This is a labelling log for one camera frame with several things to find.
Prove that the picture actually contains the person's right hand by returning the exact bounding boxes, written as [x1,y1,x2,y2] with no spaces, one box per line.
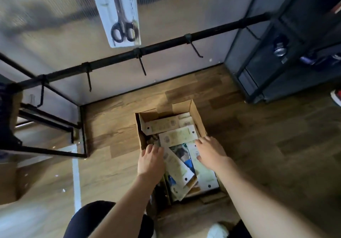
[195,136,230,172]

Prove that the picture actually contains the person's left hand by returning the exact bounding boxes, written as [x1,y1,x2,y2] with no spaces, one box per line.
[137,144,166,184]

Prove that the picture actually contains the person's left forearm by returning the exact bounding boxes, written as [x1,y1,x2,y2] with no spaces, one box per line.
[95,174,163,238]

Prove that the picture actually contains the person's right forearm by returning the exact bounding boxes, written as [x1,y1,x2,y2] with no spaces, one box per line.
[214,157,329,238]

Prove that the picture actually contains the open brown cardboard box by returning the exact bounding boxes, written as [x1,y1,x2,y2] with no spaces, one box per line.
[135,99,227,206]

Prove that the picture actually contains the pile of carded product packets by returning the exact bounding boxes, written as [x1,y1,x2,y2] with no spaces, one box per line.
[144,112,220,202]

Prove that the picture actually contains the black metal hook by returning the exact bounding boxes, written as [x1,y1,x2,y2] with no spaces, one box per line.
[82,62,93,92]
[37,75,49,108]
[184,34,204,59]
[133,48,147,76]

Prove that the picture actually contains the white shoe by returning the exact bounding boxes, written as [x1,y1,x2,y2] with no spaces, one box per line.
[207,223,229,238]

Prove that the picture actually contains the person's left leg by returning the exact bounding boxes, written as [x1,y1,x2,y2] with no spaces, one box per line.
[63,201,155,238]

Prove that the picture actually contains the person's leg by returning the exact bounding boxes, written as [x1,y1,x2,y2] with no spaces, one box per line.
[229,219,253,238]
[63,201,155,238]

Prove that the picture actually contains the person's right leg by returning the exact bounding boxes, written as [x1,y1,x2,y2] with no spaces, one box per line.
[229,219,253,238]

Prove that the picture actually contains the dark metal shelf unit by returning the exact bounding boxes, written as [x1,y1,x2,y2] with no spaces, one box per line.
[224,0,341,105]

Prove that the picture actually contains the silver round can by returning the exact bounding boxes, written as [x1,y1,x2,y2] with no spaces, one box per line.
[273,42,288,58]

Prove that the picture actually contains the blue packaged item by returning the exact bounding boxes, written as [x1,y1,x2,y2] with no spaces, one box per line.
[300,55,317,66]

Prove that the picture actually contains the packaged black scissors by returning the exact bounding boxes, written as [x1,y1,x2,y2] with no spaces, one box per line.
[88,0,142,49]

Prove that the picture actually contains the red and white item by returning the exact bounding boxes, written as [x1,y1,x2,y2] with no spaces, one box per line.
[330,88,341,107]

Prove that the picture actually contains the dark blue hanging item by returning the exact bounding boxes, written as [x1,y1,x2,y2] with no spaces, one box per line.
[0,82,23,150]

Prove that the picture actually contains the closed brown cardboard box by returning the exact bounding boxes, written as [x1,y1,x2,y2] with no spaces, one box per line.
[0,162,20,205]

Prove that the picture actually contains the black metal hanging rail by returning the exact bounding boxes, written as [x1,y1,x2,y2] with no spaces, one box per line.
[0,12,273,92]

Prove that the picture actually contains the black metal rack frame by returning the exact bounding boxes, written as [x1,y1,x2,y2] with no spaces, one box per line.
[0,53,89,159]

